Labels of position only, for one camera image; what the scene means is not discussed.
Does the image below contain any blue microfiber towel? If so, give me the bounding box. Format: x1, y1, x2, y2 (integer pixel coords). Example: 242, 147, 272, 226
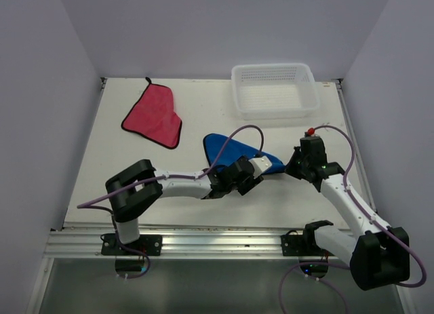
203, 133, 285, 175

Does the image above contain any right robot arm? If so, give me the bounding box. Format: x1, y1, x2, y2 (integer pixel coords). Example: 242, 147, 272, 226
285, 136, 410, 290

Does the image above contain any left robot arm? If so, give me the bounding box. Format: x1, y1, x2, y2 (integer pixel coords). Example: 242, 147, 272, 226
105, 155, 271, 255

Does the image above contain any white perforated plastic basket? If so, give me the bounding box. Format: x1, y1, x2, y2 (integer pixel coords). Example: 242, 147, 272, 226
231, 63, 320, 120

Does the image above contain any red microfiber towel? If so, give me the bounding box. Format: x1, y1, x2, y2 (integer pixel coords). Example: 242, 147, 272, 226
121, 77, 182, 149

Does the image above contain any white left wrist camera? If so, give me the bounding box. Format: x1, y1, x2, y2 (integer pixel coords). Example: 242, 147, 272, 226
250, 156, 272, 177

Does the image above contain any red cable connector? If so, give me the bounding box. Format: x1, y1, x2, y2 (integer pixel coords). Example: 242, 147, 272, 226
304, 127, 315, 138

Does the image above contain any aluminium mounting rail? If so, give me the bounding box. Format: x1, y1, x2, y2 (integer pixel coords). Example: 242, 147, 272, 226
43, 225, 288, 260

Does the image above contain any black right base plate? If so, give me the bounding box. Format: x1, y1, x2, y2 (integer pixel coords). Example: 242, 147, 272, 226
280, 234, 326, 257

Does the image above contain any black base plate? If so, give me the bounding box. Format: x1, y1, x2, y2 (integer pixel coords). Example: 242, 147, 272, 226
100, 233, 163, 256
280, 234, 326, 257

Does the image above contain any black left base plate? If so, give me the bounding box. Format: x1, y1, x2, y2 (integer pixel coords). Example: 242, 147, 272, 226
100, 233, 163, 256

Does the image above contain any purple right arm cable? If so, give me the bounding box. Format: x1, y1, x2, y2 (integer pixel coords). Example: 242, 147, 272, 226
278, 123, 427, 314

